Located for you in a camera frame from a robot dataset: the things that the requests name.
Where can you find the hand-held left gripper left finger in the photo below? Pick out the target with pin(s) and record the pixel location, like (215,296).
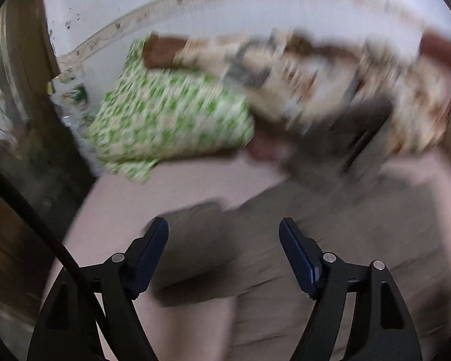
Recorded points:
(154,250)

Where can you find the grey quilted jacket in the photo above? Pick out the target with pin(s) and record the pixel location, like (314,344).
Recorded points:
(297,233)

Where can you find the pink quilted bed sheet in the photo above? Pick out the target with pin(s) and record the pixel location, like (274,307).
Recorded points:
(135,190)

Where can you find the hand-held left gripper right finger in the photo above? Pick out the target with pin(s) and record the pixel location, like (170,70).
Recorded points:
(298,252)

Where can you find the wooden cabinet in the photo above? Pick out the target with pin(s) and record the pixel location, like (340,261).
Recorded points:
(18,210)

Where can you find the green patterned pillow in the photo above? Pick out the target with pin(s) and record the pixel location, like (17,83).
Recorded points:
(165,120)

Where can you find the leaf print blanket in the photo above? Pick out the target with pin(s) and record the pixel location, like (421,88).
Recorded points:
(315,71)

